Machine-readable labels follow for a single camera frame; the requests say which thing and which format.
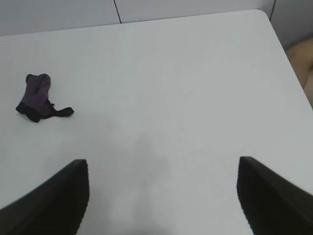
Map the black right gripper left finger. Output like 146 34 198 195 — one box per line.
0 159 90 235

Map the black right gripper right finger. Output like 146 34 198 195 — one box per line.
236 156 313 235

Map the purple and black cloth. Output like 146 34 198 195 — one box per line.
16 73 75 123

